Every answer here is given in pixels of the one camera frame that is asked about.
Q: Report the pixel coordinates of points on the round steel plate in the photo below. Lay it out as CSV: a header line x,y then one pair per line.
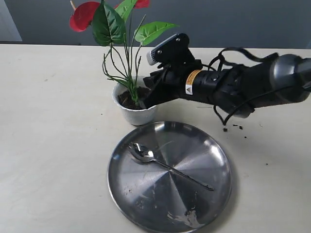
x,y
159,200

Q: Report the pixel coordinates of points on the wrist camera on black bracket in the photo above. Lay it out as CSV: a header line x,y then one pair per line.
x,y
174,53

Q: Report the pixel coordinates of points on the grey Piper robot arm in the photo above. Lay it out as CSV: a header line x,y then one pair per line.
x,y
239,90

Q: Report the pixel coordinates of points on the steel spoon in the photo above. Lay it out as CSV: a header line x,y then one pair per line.
x,y
143,155

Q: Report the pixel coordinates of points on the dark potting soil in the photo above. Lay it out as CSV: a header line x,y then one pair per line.
x,y
125,98

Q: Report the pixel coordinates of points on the white plastic flower pot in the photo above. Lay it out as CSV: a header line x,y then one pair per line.
x,y
134,117

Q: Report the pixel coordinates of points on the artificial red flower plant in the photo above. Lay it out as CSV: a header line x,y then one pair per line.
x,y
111,27

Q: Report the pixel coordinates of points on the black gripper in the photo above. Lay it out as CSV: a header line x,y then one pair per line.
x,y
205,86

